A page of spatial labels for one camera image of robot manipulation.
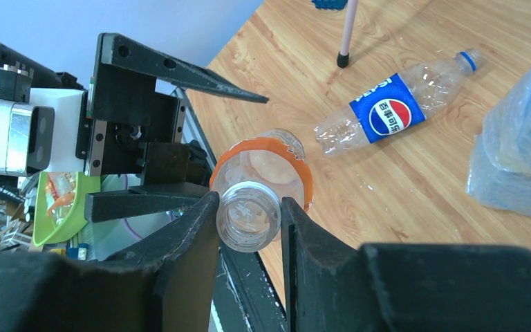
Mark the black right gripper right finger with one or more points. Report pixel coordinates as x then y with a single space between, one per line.
330 286

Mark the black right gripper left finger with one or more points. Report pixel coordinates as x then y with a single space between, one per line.
164 282

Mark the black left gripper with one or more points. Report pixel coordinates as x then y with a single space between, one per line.
129 128

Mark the orange tea bottle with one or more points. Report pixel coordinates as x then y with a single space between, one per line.
251 179

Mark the clear Pepsi bottle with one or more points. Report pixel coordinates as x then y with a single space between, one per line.
399 102

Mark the green tray of parts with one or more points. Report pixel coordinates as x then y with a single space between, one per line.
60 205

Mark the blue item in plastic bag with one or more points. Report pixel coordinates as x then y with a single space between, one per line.
500 166

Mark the pink music stand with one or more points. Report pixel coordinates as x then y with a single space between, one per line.
344 52

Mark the yellow red blue toy block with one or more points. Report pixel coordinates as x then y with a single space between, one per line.
330 4

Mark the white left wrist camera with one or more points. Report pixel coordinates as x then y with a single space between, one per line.
41 134

